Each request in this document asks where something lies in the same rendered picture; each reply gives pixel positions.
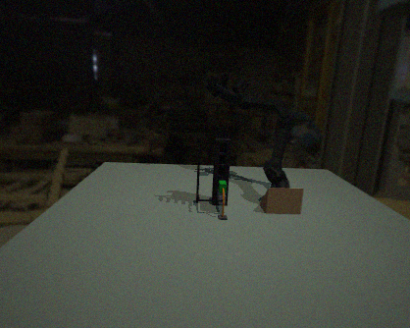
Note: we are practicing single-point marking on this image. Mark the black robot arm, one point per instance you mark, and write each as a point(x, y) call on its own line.
point(273, 167)

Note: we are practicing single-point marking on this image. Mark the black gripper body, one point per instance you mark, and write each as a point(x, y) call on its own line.
point(218, 90)

